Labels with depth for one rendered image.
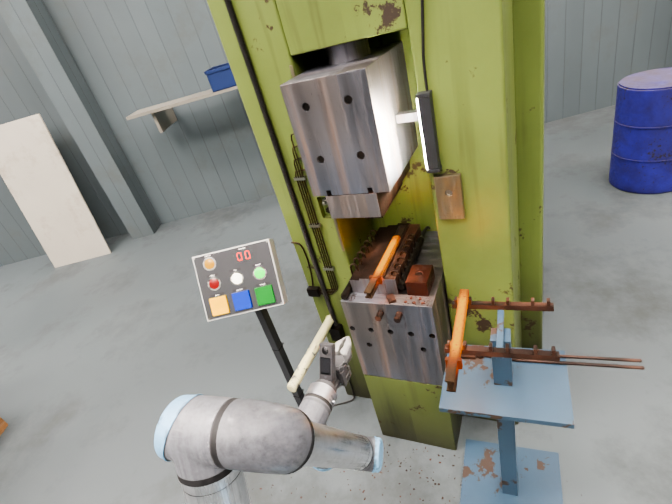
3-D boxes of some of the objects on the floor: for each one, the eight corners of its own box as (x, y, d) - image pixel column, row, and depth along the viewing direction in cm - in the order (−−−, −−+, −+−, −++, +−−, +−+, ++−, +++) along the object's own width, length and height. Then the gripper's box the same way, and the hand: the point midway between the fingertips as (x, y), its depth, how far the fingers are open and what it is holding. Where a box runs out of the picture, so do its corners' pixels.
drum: (709, 181, 332) (735, 69, 288) (639, 201, 333) (655, 92, 289) (653, 160, 381) (668, 61, 338) (593, 177, 382) (600, 81, 339)
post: (312, 426, 232) (243, 271, 178) (306, 425, 234) (236, 271, 179) (315, 420, 235) (248, 266, 180) (309, 419, 237) (241, 266, 182)
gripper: (315, 398, 130) (340, 348, 146) (341, 403, 126) (364, 351, 142) (308, 380, 126) (334, 330, 141) (334, 384, 122) (359, 333, 137)
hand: (346, 337), depth 139 cm, fingers closed
